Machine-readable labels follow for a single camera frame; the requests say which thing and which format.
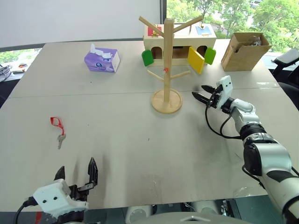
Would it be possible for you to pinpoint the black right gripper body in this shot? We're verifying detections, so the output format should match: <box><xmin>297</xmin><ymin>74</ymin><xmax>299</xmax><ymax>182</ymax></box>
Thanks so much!
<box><xmin>206</xmin><ymin>85</ymin><xmax>224</xmax><ymax>110</ymax></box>

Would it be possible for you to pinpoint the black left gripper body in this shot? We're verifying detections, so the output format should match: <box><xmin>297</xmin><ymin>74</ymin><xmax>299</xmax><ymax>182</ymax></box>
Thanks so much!
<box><xmin>67</xmin><ymin>183</ymin><xmax>96</xmax><ymax>203</ymax></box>

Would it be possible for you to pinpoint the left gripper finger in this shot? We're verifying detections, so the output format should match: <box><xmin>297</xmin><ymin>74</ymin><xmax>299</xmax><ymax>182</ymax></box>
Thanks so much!
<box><xmin>86</xmin><ymin>156</ymin><xmax>99</xmax><ymax>188</ymax></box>
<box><xmin>53</xmin><ymin>166</ymin><xmax>66</xmax><ymax>182</ymax></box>

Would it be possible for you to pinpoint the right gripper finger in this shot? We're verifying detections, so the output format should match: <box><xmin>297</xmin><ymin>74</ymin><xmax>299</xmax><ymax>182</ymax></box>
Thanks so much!
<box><xmin>201</xmin><ymin>84</ymin><xmax>218</xmax><ymax>94</ymax></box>
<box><xmin>192</xmin><ymin>91</ymin><xmax>212</xmax><ymax>106</ymax></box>

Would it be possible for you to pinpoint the yellow square wooden door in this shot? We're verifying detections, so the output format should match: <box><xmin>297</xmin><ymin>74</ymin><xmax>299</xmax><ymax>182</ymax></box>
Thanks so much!
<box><xmin>187</xmin><ymin>46</ymin><xmax>206</xmax><ymax>75</ymax></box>

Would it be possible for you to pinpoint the green arched wooden door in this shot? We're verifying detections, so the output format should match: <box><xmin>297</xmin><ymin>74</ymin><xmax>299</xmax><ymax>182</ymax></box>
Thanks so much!
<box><xmin>141</xmin><ymin>49</ymin><xmax>155</xmax><ymax>67</ymax></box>
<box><xmin>204</xmin><ymin>47</ymin><xmax>217</xmax><ymax>66</ymax></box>

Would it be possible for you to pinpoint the wooden tree-shaped hanging rack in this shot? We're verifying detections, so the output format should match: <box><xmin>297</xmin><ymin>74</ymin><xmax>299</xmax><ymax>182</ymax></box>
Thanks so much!
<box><xmin>138</xmin><ymin>15</ymin><xmax>204</xmax><ymax>115</ymax></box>

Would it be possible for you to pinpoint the brown cardboard box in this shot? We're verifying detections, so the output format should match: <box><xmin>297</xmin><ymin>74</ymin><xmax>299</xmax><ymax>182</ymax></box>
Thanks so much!
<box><xmin>221</xmin><ymin>32</ymin><xmax>272</xmax><ymax>72</ymax></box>

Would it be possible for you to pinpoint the wooden toy house box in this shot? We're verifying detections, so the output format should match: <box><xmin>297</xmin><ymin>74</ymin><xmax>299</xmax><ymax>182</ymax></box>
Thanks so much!
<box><xmin>142</xmin><ymin>22</ymin><xmax>217</xmax><ymax>68</ymax></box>

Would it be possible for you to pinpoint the blue square panel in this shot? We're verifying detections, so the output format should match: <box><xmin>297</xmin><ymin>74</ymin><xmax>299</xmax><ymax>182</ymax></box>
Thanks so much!
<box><xmin>194</xmin><ymin>25</ymin><xmax>213</xmax><ymax>36</ymax></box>

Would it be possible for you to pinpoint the white cylindrical tube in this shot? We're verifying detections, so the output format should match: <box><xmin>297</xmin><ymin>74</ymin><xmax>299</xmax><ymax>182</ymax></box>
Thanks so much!
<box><xmin>193</xmin><ymin>200</ymin><xmax>221</xmax><ymax>215</ymax></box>
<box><xmin>125</xmin><ymin>204</ymin><xmax>153</xmax><ymax>224</ymax></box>

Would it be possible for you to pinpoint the red square panel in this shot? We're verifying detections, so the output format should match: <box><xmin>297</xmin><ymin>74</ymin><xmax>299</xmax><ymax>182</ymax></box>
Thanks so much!
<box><xmin>148</xmin><ymin>26</ymin><xmax>163</xmax><ymax>37</ymax></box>

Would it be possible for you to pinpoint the black office chair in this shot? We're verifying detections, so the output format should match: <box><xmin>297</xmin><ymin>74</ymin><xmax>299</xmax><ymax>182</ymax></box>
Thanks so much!
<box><xmin>271</xmin><ymin>48</ymin><xmax>299</xmax><ymax>104</ymax></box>

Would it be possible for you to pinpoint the purple tissue box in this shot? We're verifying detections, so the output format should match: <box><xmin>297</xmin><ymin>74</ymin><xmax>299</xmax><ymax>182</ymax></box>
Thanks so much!
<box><xmin>84</xmin><ymin>43</ymin><xmax>121</xmax><ymax>74</ymax></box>

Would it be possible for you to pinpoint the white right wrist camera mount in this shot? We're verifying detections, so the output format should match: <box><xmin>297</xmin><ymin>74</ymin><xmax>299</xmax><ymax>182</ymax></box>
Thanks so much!
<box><xmin>216</xmin><ymin>76</ymin><xmax>235</xmax><ymax>109</ymax></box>

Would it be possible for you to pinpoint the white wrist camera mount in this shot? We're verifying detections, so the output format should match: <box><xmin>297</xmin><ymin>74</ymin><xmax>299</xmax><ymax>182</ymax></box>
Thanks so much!
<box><xmin>216</xmin><ymin>76</ymin><xmax>235</xmax><ymax>109</ymax></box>
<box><xmin>32</xmin><ymin>178</ymin><xmax>90</xmax><ymax>217</ymax></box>

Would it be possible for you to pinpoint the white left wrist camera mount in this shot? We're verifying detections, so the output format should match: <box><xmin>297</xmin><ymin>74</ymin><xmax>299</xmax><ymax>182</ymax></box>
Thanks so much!
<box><xmin>32</xmin><ymin>178</ymin><xmax>90</xmax><ymax>217</ymax></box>

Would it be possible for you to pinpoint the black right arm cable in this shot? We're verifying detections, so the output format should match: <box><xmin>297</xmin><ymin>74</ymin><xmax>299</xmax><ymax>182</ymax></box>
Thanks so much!
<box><xmin>205</xmin><ymin>102</ymin><xmax>245</xmax><ymax>140</ymax></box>

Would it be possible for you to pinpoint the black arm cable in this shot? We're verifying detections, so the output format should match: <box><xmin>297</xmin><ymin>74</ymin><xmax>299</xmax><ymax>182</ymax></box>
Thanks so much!
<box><xmin>205</xmin><ymin>102</ymin><xmax>245</xmax><ymax>140</ymax></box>
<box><xmin>13</xmin><ymin>197</ymin><xmax>36</xmax><ymax>224</ymax></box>

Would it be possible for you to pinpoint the silver key with red strap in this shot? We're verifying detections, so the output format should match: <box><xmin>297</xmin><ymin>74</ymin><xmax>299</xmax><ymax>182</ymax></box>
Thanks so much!
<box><xmin>49</xmin><ymin>116</ymin><xmax>67</xmax><ymax>150</ymax></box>

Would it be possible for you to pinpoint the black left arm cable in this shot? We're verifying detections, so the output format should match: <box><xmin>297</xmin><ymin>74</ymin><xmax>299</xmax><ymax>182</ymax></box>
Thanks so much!
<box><xmin>13</xmin><ymin>197</ymin><xmax>36</xmax><ymax>224</ymax></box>

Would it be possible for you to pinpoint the dark window frame post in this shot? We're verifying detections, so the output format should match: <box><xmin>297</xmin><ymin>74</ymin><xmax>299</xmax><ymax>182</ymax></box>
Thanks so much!
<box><xmin>161</xmin><ymin>0</ymin><xmax>167</xmax><ymax>24</ymax></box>

